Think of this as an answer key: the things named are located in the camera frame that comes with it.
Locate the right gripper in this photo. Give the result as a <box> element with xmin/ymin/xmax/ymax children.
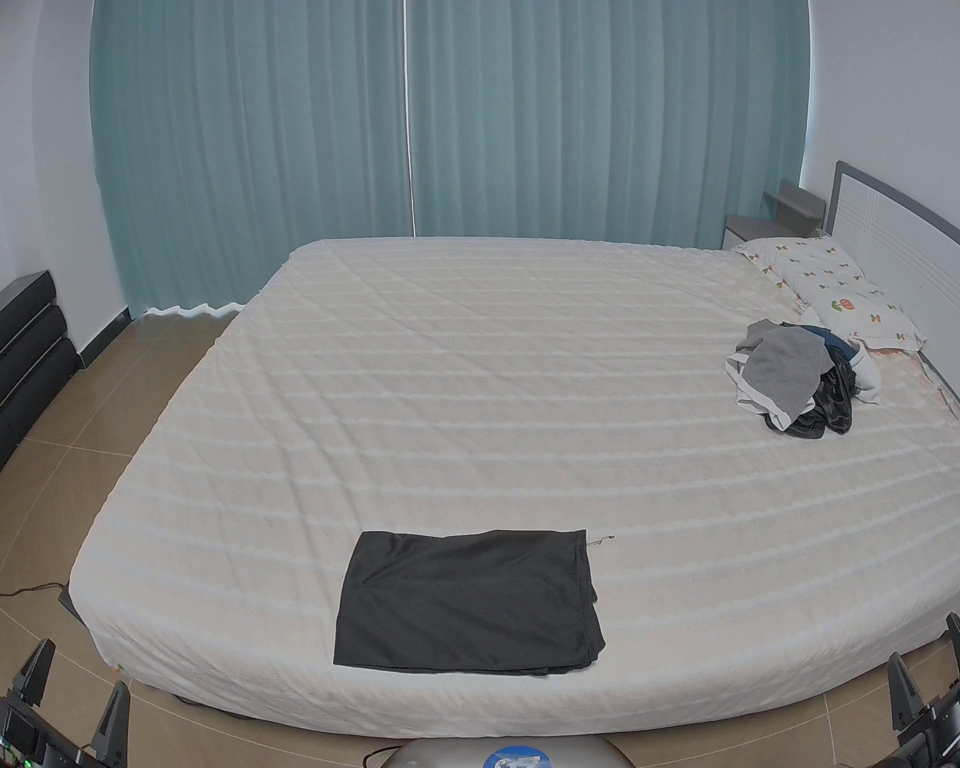
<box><xmin>881</xmin><ymin>612</ymin><xmax>960</xmax><ymax>768</ymax></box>

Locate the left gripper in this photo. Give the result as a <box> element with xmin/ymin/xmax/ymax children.
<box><xmin>0</xmin><ymin>637</ymin><xmax>133</xmax><ymax>768</ymax></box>

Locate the black T-shirt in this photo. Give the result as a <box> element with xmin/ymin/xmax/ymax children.
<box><xmin>333</xmin><ymin>528</ymin><xmax>607</xmax><ymax>677</ymax></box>

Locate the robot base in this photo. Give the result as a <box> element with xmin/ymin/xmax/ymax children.
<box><xmin>378</xmin><ymin>735</ymin><xmax>639</xmax><ymax>768</ymax></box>

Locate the pile of clothes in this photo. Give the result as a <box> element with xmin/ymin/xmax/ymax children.
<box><xmin>723</xmin><ymin>318</ymin><xmax>883</xmax><ymax>440</ymax></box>

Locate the bed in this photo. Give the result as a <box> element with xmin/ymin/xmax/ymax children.
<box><xmin>67</xmin><ymin>159</ymin><xmax>960</xmax><ymax>738</ymax></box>

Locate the black chest of drawers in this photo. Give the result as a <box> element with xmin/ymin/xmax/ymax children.
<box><xmin>0</xmin><ymin>270</ymin><xmax>81</xmax><ymax>471</ymax></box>

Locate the white printed pillow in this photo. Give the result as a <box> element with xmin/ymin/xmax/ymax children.
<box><xmin>735</xmin><ymin>236</ymin><xmax>928</xmax><ymax>352</ymax></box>

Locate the grey bedside table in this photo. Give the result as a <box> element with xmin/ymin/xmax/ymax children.
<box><xmin>723</xmin><ymin>180</ymin><xmax>828</xmax><ymax>251</ymax></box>

